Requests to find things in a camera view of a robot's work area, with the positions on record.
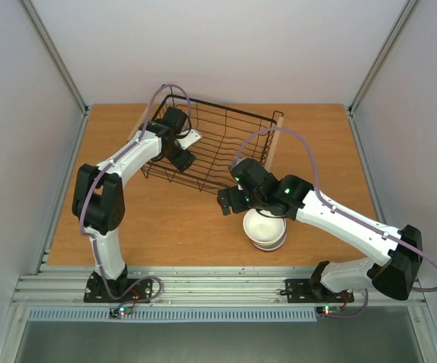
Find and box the orange bowl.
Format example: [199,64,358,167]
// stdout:
[243,209,287,246]

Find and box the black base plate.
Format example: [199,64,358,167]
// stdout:
[279,278,355,303]
[83,271,153,303]

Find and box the left circuit board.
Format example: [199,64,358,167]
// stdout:
[108,306,133,318]

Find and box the white bowl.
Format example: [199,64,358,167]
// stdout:
[249,228,287,245]

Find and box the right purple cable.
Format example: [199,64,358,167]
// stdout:
[232,127,437,319]

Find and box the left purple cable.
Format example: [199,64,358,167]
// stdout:
[79,83,194,306]

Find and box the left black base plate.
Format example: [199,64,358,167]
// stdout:
[83,271,153,303]

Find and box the red bottom bowl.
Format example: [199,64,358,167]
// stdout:
[253,242,284,252]

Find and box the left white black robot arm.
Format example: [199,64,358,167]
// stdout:
[72,107,201,301]

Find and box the circuit board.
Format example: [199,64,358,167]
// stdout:
[316,305,343,315]
[108,306,133,318]

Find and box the right circuit board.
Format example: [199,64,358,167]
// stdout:
[316,305,343,315]

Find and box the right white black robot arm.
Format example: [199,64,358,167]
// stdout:
[217,158,423,301]

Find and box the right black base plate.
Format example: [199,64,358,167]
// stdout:
[279,278,355,303]

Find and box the grey slotted cable duct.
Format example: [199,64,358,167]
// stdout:
[27,306,317,324]

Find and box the black wire dish rack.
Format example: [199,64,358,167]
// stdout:
[141,87,284,194]

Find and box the purple cable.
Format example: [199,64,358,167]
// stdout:
[79,83,194,306]
[232,127,437,319]

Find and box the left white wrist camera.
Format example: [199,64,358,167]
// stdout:
[176,129,203,150]

